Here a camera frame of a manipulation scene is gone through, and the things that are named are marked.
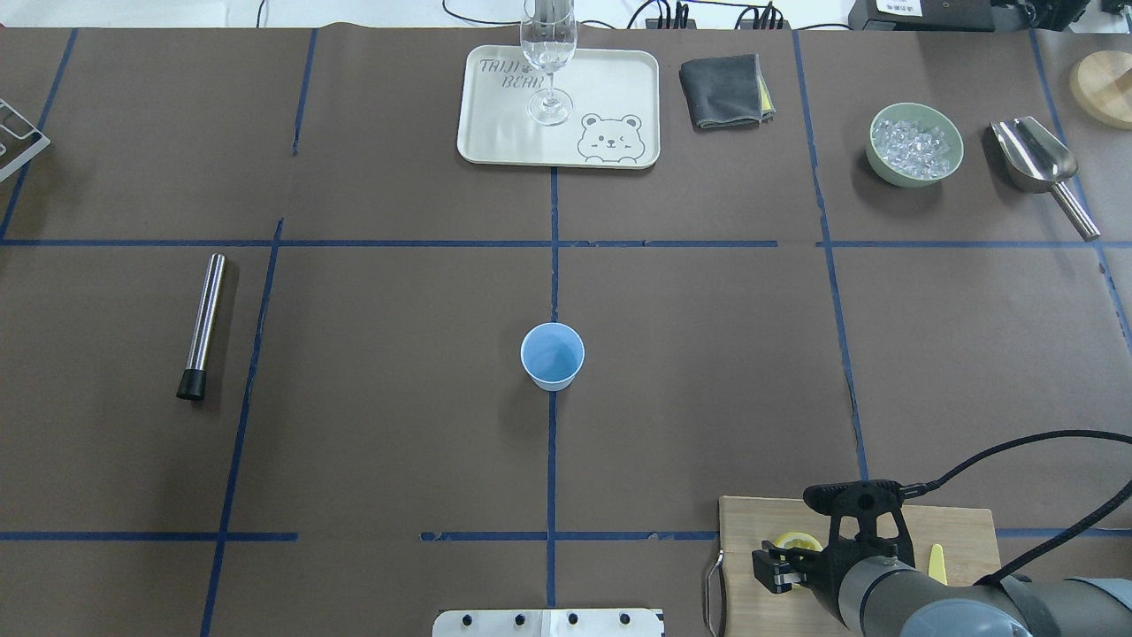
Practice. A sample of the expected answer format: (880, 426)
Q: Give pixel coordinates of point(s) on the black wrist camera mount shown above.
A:
(868, 515)

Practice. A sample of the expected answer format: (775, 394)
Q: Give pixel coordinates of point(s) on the cream bear tray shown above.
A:
(605, 112)

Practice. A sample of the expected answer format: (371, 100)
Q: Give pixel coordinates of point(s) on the steel muddler black tip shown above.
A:
(193, 382)

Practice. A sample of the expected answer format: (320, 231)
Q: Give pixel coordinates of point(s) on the light blue plastic cup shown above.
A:
(552, 354)

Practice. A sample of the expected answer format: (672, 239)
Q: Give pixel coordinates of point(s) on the yellow plastic knife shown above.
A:
(937, 564)

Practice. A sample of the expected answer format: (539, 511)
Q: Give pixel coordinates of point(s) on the steel ice scoop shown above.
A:
(1038, 162)

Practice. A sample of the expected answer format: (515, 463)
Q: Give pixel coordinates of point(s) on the grey folded cloth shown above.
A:
(726, 92)

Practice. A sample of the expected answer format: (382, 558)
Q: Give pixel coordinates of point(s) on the yellow lemon slice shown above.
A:
(796, 541)

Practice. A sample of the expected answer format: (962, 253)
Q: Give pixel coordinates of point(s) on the clear wine glass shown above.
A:
(548, 38)

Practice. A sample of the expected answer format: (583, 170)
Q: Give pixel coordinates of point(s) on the green bowl of ice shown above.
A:
(913, 145)

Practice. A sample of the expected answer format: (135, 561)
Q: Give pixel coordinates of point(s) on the black power strip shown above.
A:
(721, 15)

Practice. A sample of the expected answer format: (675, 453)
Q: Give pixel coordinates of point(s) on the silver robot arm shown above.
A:
(882, 596)

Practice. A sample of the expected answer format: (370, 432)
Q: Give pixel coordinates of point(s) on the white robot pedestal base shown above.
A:
(551, 622)

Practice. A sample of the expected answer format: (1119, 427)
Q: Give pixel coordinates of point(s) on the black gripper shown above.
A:
(814, 573)

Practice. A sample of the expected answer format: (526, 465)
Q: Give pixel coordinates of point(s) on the wooden cup tree stand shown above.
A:
(1101, 85)

